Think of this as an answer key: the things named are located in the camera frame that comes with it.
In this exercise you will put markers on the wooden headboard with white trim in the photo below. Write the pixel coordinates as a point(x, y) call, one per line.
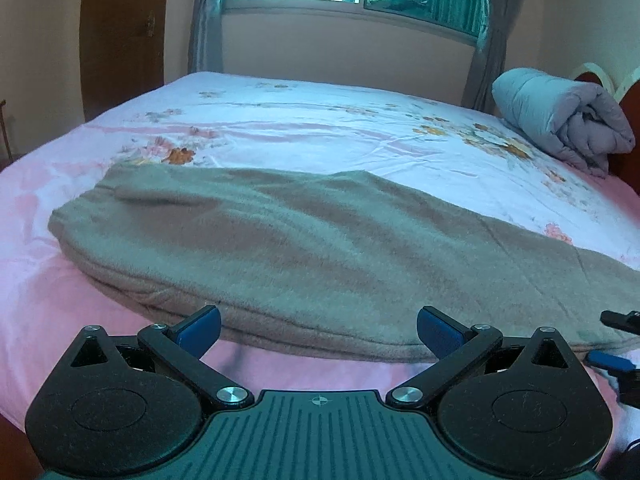
point(631, 175)

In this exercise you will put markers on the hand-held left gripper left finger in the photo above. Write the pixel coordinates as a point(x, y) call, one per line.
point(200, 331)

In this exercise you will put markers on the bed with floral sheet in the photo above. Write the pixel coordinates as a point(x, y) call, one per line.
point(300, 125)

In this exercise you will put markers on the grey curtain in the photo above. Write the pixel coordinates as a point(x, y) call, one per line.
point(205, 25)
point(492, 60)

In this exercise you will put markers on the rolled grey duvet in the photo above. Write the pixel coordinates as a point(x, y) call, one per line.
point(550, 105)

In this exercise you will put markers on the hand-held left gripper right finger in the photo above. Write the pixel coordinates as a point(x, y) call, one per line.
point(440, 332)

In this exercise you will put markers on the brown wooden door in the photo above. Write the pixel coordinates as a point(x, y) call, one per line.
point(125, 50)

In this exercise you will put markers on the grey fleece pants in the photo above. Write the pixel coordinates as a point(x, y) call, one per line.
point(325, 260)

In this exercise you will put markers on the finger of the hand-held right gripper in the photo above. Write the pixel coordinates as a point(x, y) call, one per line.
point(622, 321)
point(607, 361)

